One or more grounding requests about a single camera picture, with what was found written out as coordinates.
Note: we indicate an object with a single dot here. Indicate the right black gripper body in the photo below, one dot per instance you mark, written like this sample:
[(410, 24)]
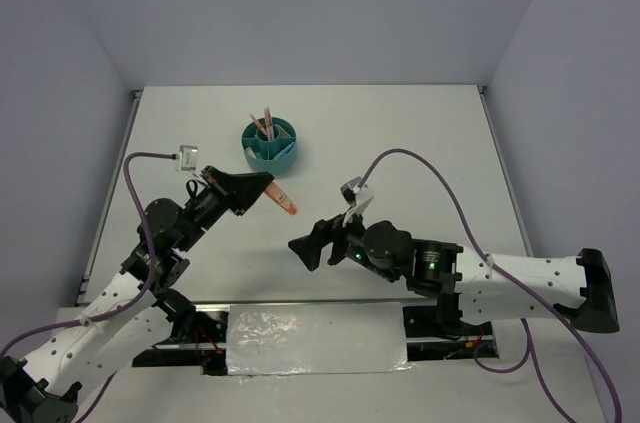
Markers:
[(346, 240)]

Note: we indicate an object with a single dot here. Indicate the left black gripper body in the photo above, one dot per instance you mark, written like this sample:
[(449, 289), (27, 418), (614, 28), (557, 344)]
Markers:
[(208, 207)]

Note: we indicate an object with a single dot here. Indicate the orange highlighter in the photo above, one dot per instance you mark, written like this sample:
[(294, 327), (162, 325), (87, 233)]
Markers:
[(278, 196)]

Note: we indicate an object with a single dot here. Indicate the red slim pen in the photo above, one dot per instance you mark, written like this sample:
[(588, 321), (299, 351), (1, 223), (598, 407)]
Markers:
[(259, 125)]

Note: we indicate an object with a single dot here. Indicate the orange slim pen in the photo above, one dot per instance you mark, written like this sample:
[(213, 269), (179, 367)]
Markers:
[(267, 123)]

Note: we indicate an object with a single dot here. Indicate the blue highlighter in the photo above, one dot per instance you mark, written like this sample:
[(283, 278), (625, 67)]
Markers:
[(284, 151)]

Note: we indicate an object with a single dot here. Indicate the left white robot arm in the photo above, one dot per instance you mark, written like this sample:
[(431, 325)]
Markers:
[(136, 310)]

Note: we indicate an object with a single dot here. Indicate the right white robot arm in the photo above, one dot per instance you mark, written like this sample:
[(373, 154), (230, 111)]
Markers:
[(466, 288)]

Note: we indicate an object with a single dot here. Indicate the teal round desk organizer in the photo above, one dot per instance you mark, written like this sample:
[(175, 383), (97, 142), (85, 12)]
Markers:
[(259, 152)]

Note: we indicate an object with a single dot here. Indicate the silver foil sheet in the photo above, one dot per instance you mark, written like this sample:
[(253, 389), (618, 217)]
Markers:
[(328, 338)]

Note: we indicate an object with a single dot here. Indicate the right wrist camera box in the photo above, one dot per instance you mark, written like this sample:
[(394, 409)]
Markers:
[(358, 197)]

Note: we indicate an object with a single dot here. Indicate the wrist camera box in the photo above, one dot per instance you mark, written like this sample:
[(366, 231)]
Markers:
[(186, 159), (358, 197)]

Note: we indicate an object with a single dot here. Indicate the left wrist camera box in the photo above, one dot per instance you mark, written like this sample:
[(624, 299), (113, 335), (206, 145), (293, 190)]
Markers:
[(186, 159)]

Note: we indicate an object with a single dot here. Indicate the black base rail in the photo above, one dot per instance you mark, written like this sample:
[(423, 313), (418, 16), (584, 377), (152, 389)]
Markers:
[(427, 340)]

